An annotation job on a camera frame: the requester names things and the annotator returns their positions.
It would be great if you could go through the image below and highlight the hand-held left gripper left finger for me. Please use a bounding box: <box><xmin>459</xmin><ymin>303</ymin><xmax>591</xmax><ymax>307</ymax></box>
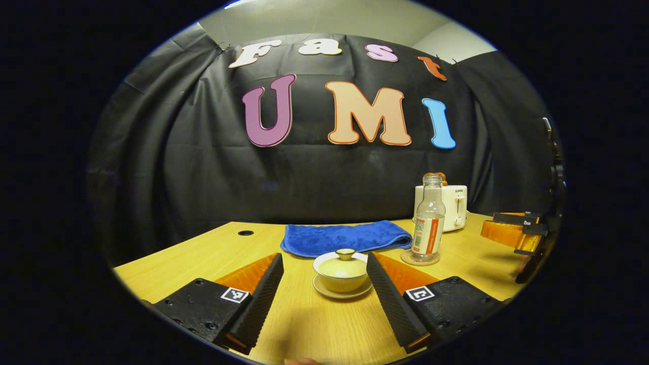
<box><xmin>152</xmin><ymin>252</ymin><xmax>284</xmax><ymax>355</ymax></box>

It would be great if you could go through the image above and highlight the black backdrop cloth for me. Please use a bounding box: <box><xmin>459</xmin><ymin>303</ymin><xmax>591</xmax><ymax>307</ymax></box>
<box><xmin>86</xmin><ymin>23</ymin><xmax>566</xmax><ymax>264</ymax></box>

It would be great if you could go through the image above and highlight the white toaster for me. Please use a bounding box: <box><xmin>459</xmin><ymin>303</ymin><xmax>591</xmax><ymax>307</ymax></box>
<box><xmin>414</xmin><ymin>185</ymin><xmax>468</xmax><ymax>233</ymax></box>

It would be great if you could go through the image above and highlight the clear glass water bottle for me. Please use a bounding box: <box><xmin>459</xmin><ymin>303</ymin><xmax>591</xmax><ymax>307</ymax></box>
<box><xmin>411</xmin><ymin>173</ymin><xmax>446</xmax><ymax>263</ymax></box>

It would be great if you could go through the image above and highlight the beige teacup lid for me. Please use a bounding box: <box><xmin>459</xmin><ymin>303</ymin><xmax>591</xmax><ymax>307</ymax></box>
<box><xmin>313</xmin><ymin>248</ymin><xmax>368</xmax><ymax>280</ymax></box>

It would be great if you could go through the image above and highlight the round cork coaster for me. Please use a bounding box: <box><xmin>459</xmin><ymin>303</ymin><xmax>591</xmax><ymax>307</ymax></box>
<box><xmin>401</xmin><ymin>248</ymin><xmax>441</xmax><ymax>266</ymax></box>

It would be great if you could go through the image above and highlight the beige saucer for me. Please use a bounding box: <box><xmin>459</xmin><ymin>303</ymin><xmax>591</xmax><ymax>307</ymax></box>
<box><xmin>312</xmin><ymin>275</ymin><xmax>374</xmax><ymax>300</ymax></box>

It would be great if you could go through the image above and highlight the blue towel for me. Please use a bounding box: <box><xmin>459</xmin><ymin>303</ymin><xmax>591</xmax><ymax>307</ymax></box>
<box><xmin>280</xmin><ymin>220</ymin><xmax>413</xmax><ymax>258</ymax></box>

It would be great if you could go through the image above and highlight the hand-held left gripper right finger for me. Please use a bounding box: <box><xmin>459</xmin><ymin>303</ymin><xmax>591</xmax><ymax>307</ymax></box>
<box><xmin>366</xmin><ymin>252</ymin><xmax>505</xmax><ymax>354</ymax></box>

